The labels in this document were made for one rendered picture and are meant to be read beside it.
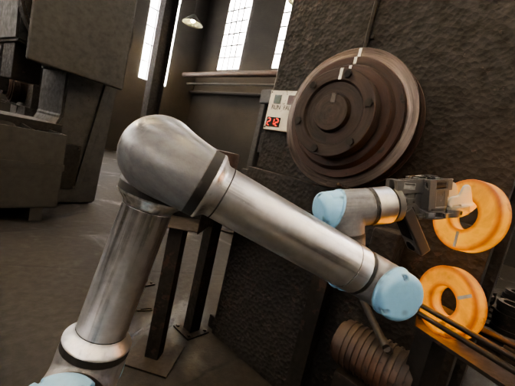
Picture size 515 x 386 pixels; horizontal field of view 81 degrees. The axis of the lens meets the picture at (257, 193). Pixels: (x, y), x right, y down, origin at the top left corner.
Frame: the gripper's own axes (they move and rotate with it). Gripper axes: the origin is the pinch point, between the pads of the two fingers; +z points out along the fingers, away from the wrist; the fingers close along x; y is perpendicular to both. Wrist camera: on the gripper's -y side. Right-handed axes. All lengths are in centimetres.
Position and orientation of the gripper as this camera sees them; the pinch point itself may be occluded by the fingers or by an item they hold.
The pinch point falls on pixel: (470, 207)
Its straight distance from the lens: 80.2
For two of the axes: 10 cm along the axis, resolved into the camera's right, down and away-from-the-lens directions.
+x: -2.1, -1.7, 9.6
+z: 9.8, -0.7, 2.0
